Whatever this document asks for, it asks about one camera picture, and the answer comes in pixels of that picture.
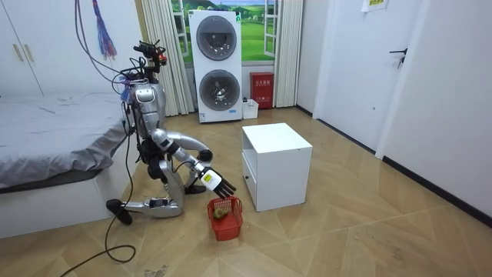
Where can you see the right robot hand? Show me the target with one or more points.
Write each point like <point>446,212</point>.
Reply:
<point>213,180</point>

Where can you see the green soft toy fruit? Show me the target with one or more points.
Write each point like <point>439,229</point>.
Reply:
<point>221,213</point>

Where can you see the red plastic basket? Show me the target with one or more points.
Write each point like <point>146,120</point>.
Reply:
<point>228,229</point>

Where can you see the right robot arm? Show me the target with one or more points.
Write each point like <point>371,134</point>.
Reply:
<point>187,157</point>

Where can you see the robot legs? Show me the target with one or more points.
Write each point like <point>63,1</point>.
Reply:
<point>175,189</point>

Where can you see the white bedside cabinet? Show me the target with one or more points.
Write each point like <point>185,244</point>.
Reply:
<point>276,173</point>

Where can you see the small white bin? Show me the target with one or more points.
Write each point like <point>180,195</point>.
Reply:
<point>250,111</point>

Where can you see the robot body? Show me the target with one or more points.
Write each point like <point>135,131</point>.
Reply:
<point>157,101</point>

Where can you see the red fire equipment box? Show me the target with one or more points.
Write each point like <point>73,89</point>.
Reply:
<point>261,90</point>

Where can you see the white washing machine tower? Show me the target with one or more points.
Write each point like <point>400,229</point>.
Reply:
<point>217,61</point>

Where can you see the beige pleated curtain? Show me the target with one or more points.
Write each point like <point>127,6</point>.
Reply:
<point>288,57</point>
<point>161,19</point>

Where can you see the grey bed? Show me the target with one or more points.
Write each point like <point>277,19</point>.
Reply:
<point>46,131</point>

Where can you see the white door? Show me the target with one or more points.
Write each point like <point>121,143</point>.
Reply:
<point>357,77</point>

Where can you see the white wardrobe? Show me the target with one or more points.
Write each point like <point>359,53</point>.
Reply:
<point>50,31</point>

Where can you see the paper sign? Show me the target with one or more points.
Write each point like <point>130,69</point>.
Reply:
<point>373,4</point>

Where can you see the landscape window wall poster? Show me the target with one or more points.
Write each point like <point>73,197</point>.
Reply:
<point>253,38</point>

